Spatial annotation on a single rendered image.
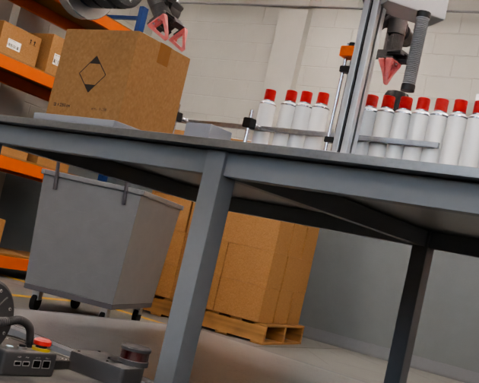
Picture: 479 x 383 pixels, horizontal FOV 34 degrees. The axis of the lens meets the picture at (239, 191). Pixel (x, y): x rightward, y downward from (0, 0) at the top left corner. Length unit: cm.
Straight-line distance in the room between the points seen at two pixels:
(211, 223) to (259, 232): 369
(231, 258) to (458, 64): 264
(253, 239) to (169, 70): 334
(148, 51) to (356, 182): 85
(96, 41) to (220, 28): 574
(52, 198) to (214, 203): 274
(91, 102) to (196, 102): 566
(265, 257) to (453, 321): 176
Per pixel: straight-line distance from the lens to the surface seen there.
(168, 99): 236
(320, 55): 741
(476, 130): 205
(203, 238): 188
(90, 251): 446
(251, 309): 555
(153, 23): 251
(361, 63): 208
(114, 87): 226
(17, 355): 164
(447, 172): 156
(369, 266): 677
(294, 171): 177
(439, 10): 216
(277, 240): 553
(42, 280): 458
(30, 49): 634
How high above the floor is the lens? 57
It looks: 5 degrees up
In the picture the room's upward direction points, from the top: 13 degrees clockwise
